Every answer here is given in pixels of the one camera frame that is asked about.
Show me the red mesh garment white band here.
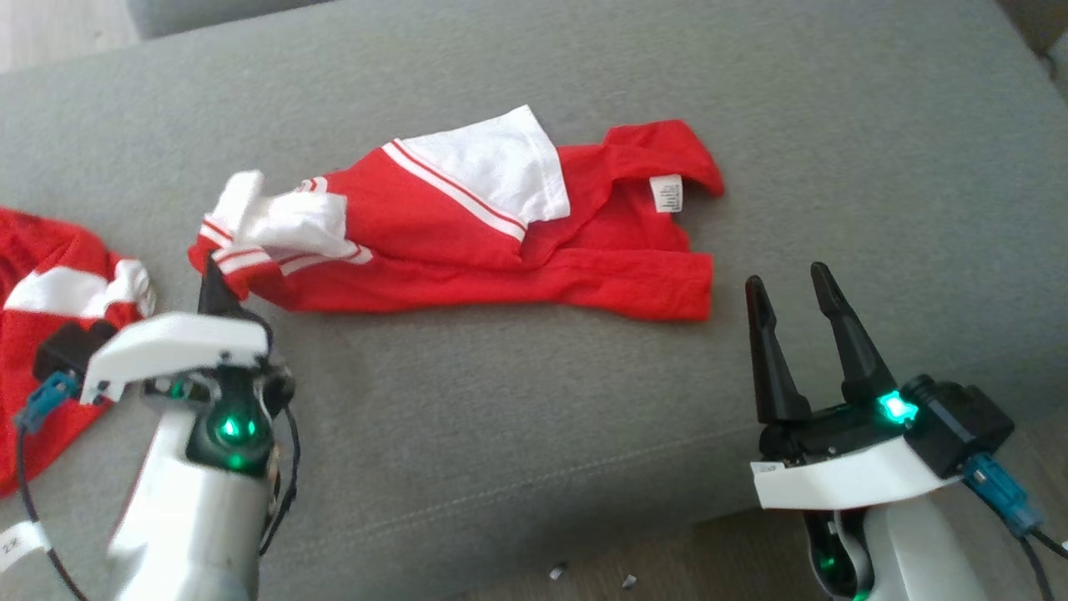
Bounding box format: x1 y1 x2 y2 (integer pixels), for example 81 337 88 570
0 207 158 498

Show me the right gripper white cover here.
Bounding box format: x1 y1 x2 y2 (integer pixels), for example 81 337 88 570
744 261 962 512

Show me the right arm cable blue plug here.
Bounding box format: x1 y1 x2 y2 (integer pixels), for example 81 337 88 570
963 454 1068 601

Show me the grey fabric sofa seat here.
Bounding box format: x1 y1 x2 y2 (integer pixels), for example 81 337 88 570
0 0 1068 601

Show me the arm cable blue plug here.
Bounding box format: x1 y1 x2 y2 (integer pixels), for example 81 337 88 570
12 371 94 601
963 454 1068 601

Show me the white cable label tag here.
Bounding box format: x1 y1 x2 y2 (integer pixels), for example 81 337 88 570
0 519 52 575

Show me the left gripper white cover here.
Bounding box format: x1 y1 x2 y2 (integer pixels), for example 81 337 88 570
81 254 296 417

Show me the left arm cable blue plug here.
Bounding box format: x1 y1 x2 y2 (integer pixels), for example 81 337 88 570
12 371 94 601

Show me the red white striped garment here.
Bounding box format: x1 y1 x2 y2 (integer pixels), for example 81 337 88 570
188 104 725 323

